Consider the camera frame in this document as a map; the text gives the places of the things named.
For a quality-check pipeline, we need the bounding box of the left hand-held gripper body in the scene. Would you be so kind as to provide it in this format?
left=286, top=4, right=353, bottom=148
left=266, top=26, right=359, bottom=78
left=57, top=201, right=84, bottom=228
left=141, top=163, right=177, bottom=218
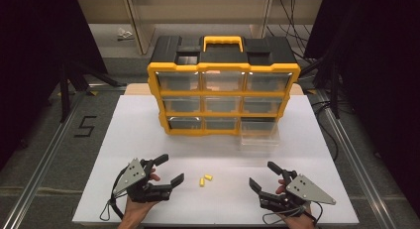
left=112, top=158, right=172, bottom=204

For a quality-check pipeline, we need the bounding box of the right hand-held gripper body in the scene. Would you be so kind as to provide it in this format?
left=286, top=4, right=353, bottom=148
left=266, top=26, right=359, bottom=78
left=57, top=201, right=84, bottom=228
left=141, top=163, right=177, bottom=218
left=259, top=171, right=337, bottom=212

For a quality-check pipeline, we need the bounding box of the clear plastic drawer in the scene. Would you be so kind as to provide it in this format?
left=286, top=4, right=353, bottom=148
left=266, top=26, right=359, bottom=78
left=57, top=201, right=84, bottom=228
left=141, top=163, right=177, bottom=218
left=239, top=119, right=280, bottom=155

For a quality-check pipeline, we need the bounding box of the yellow black organizer cabinet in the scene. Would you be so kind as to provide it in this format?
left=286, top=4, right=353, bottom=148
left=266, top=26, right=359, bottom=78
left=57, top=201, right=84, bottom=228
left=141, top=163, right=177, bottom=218
left=147, top=35, right=302, bottom=138

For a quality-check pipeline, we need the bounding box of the person's right hand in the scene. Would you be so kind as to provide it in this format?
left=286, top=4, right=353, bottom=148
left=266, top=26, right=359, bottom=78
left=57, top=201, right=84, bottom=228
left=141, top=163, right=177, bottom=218
left=275, top=178, right=315, bottom=229

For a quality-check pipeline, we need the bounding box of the person's left hand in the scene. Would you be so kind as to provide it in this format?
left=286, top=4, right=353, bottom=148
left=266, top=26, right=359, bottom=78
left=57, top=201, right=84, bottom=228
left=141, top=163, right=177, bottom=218
left=117, top=169, right=161, bottom=229

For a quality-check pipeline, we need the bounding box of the set of clear drawers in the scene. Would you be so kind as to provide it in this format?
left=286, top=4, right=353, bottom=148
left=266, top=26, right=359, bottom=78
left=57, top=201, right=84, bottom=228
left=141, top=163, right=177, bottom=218
left=155, top=70, right=293, bottom=131

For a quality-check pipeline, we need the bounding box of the black tripod stand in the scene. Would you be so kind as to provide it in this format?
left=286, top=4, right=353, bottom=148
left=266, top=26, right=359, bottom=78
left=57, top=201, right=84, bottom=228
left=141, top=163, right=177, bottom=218
left=299, top=55, right=342, bottom=120
left=58, top=60, right=127, bottom=124

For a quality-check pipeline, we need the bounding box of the crumpled white paper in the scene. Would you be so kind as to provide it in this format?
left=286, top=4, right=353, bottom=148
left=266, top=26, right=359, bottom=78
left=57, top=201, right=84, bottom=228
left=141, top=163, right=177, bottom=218
left=116, top=27, right=136, bottom=42

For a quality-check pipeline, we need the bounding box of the black curtain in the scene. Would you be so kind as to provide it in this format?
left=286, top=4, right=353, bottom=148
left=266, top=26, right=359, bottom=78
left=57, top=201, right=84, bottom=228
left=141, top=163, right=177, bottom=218
left=303, top=0, right=420, bottom=220
left=0, top=0, right=108, bottom=171

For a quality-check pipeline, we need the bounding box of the beige wooden furniture leg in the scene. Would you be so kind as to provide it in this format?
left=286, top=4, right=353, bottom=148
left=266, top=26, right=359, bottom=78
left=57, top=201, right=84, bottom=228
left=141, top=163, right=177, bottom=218
left=250, top=0, right=275, bottom=39
left=123, top=0, right=157, bottom=56

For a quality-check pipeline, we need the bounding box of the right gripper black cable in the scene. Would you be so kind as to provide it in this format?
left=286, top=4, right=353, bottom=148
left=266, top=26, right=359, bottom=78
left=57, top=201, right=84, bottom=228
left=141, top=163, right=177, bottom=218
left=262, top=202, right=324, bottom=226

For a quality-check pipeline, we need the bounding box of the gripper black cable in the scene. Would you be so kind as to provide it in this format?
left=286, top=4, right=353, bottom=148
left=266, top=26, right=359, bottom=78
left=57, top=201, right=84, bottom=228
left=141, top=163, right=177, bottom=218
left=99, top=169, right=129, bottom=222
left=262, top=202, right=324, bottom=226

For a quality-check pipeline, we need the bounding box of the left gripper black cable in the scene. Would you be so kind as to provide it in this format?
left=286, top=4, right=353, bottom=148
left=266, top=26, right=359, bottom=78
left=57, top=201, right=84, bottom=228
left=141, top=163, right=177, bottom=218
left=99, top=169, right=129, bottom=222

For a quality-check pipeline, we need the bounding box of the aluminium floor rail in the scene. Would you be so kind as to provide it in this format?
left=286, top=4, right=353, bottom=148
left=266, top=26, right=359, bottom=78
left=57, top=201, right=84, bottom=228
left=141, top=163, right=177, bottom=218
left=0, top=89, right=87, bottom=229
left=316, top=89, right=399, bottom=229

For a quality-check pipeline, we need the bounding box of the bundle of black cables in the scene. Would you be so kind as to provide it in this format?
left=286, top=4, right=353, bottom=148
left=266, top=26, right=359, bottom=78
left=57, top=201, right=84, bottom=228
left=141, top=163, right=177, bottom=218
left=265, top=0, right=319, bottom=62

